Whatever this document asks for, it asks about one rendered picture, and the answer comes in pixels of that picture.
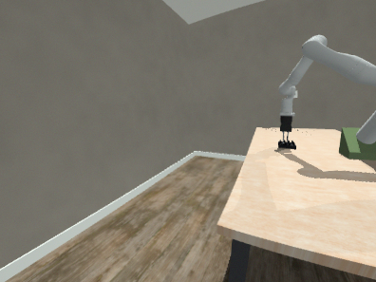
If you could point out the black knob box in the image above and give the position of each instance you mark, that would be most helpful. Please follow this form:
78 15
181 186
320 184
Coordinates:
286 144

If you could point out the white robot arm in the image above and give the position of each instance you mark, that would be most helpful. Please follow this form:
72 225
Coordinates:
352 67

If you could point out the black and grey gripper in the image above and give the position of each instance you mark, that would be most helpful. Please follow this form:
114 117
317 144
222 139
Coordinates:
286 119

